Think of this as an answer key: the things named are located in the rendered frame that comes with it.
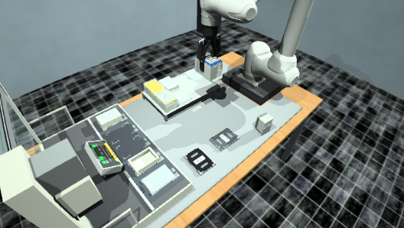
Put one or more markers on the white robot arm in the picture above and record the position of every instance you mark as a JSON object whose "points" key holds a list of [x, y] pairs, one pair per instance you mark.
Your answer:
{"points": [[260, 64]]}

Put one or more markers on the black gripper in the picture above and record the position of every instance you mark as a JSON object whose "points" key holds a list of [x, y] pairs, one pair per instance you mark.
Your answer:
{"points": [[209, 35]]}

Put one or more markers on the white ready key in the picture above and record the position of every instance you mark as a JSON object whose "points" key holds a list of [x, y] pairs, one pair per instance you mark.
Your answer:
{"points": [[263, 123]]}

